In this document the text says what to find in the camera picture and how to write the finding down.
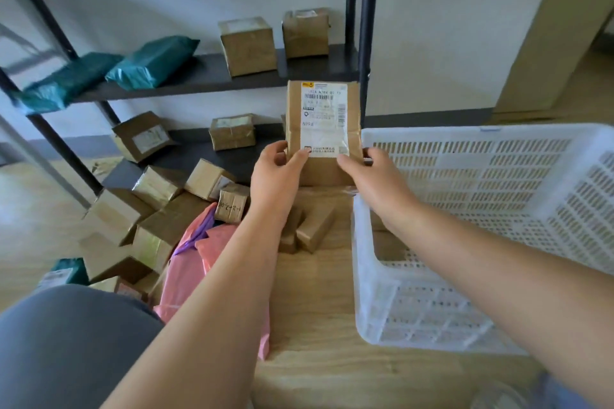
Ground tall brown cardboard box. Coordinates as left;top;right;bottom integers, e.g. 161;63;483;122
218;16;279;78

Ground person's left leg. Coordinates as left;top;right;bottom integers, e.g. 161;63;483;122
0;284;165;409

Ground person's left hand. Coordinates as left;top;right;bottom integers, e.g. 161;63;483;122
249;140;311;213

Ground taped box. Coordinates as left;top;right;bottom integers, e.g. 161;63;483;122
209;114;258;151

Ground person's right forearm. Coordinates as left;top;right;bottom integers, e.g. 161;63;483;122
383;202;614;409

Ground long white label cardboard box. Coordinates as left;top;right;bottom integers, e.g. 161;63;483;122
285;80;363;188

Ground grey metal frame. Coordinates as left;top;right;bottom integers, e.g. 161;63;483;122
0;20;92;211

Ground white plastic crate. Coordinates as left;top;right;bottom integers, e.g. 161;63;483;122
351;123;614;357

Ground small square cardboard box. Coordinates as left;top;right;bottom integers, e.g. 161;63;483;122
281;7;332;59

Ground person's right leg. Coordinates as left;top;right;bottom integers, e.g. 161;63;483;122
527;370;584;409

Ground person's right hand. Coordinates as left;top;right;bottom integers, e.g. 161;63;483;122
335;147;418;228

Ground pile of cardboard parcels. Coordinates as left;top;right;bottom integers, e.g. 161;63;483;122
79;158;304;309

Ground purple mailer bag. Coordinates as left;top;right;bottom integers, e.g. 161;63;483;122
171;210;217;256

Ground labelled box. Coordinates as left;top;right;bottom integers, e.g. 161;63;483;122
111;111;175;164

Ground person's left forearm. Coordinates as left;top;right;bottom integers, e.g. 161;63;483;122
100;204;294;409

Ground crumpled clear tape scrap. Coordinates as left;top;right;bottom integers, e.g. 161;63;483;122
91;159;123;177

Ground thin plain cardboard box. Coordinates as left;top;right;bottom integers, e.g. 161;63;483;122
295;204;336;254

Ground person's leg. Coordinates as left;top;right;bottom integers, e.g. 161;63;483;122
527;370;584;409
0;284;165;409

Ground person's right white shoe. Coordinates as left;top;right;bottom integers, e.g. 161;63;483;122
472;380;528;409

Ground beige door frame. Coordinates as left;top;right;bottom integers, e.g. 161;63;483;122
494;0;614;113

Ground black metal shelf rack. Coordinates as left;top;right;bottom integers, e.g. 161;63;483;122
0;0;382;213

